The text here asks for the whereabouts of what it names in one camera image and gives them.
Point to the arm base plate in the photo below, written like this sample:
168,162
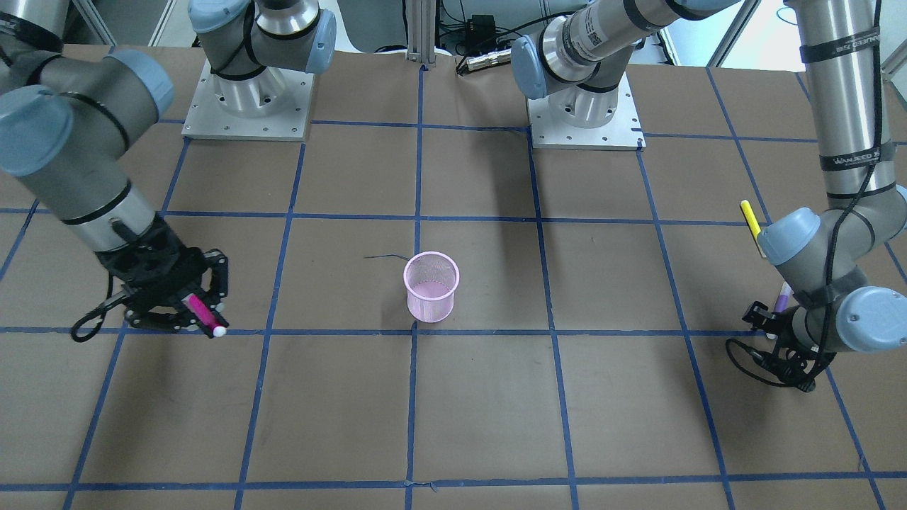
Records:
578,119
273,106

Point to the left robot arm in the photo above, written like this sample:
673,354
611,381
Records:
835,308

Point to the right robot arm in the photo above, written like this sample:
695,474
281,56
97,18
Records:
66,122

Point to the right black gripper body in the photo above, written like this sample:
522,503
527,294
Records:
215,272

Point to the purple pen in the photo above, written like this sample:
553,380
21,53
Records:
782,301

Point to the pink pen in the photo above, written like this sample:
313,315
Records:
206,316

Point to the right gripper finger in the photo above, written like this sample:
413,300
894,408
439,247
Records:
218,280
180,319

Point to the yellow pen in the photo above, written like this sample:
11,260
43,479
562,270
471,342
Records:
754,226

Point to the pink mesh cup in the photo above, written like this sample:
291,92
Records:
431,279

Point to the aluminium frame post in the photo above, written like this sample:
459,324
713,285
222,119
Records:
421,30

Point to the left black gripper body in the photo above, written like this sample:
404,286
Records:
762,312

